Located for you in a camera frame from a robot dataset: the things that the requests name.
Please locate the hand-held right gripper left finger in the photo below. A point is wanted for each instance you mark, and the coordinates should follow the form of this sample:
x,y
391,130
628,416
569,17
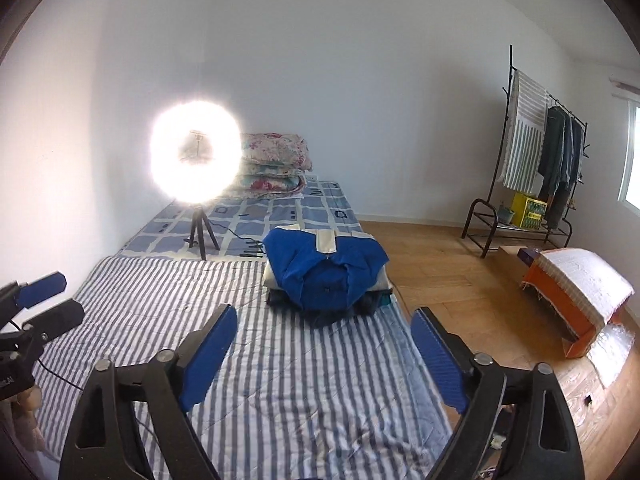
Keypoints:
x,y
210,355

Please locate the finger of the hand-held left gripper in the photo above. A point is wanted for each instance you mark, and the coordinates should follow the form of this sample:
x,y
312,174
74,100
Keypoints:
x,y
40,287
60,317

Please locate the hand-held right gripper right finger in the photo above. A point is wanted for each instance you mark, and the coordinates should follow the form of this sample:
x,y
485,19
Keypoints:
x,y
440,360

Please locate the blue and beige work jacket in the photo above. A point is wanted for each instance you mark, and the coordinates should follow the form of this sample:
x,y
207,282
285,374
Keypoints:
x,y
310,280

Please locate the black metal clothes rack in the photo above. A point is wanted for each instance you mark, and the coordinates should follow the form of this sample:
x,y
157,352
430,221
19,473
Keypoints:
x,y
511,65

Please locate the dark teal garment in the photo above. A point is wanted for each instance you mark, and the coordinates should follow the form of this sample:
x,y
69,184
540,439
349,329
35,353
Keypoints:
x,y
370,306

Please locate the blue striped quilted blanket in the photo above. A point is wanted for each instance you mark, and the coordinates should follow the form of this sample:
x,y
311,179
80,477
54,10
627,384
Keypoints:
x,y
300,385

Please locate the flat cardboard box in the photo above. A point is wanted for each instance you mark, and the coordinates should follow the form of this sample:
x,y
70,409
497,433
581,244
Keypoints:
x,y
510,260

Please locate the black tripod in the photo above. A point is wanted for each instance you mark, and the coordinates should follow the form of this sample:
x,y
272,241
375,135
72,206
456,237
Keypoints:
x,y
196,227

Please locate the orange box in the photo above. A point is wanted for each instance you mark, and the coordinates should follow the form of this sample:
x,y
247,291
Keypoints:
x,y
560,305

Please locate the small blue box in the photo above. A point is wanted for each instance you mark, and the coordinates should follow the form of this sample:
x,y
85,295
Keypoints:
x,y
527,256

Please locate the blue checked bed sheet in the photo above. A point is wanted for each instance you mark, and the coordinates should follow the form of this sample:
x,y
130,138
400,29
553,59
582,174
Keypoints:
x,y
280,215

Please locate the small grey bucket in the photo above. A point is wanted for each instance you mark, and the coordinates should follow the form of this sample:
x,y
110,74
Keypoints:
x,y
506,214

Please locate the white knitted cloth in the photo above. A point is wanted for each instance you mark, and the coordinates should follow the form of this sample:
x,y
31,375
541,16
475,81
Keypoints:
x,y
580,275

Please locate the yellow plastic crate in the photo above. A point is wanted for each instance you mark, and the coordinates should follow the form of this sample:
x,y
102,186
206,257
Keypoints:
x,y
530,212

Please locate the clear bubble wrap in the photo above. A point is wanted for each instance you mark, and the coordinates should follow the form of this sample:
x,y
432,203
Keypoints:
x,y
612,350

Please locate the stack of folded floral quilts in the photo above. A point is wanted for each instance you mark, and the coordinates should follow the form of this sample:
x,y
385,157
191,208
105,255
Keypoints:
x,y
280,152

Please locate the dark grey hanging garment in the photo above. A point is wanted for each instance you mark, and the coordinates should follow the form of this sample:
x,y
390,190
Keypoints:
x,y
552,160

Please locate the striped cloth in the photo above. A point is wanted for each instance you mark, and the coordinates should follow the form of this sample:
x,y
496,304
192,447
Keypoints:
x,y
522,135

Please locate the blue hanging garment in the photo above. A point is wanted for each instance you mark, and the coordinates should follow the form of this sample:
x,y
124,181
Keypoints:
x,y
575,155

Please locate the window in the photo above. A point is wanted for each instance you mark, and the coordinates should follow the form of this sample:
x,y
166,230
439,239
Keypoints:
x,y
632,160

